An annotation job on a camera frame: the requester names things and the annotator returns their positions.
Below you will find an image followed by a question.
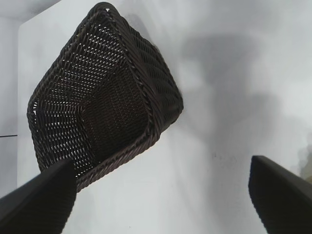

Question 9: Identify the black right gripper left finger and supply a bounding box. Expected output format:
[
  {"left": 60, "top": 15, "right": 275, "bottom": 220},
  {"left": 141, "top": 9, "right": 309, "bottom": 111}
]
[{"left": 0, "top": 159, "right": 78, "bottom": 234}]

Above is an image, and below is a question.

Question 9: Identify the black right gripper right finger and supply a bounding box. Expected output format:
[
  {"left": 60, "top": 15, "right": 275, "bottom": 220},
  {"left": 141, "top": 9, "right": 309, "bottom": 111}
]
[{"left": 248, "top": 155, "right": 312, "bottom": 234}]

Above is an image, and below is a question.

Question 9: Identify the dark brown wicker basket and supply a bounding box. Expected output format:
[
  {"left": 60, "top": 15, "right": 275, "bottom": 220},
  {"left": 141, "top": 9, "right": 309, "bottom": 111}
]
[{"left": 26, "top": 1, "right": 184, "bottom": 193}]

